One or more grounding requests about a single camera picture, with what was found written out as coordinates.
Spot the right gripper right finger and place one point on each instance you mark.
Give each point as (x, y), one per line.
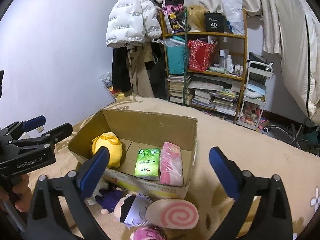
(227, 172)

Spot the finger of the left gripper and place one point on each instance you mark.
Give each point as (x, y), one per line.
(34, 123)
(56, 135)

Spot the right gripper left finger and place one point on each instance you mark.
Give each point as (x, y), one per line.
(91, 171)

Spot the blindfolded white-haired plush doll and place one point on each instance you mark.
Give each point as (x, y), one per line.
(129, 209)

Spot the green tissue pack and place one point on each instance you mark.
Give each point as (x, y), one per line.
(148, 164)

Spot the pink swirl roll plush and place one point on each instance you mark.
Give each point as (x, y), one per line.
(172, 214)

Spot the pink strawberry bear plush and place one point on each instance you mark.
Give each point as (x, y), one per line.
(150, 232)

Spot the person's left hand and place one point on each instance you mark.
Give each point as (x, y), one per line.
(24, 194)

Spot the yellow plush toy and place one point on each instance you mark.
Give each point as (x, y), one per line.
(114, 146)

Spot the pink wrapped tissue pack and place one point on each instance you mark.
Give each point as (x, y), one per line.
(171, 166)

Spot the white rolling cart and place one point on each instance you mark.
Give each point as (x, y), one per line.
(254, 94)

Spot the printed cardboard box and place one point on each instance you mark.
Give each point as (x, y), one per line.
(138, 130)

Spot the beige patterned carpet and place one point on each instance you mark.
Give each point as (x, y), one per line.
(264, 156)

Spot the stack of books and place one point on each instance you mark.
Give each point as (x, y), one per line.
(179, 90)

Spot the beige hanging coat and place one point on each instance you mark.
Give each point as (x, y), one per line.
(138, 74)

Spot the red gift bag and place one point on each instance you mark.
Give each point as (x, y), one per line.
(199, 55)

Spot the teal bag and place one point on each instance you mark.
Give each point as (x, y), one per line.
(175, 55)

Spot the white puffer jacket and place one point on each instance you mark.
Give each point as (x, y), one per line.
(132, 23)

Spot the black box numbered 40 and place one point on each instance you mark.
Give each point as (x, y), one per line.
(213, 22)

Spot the blonde wig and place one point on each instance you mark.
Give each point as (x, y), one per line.
(196, 18)

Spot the white garment cover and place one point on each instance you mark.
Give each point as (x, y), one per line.
(299, 30)

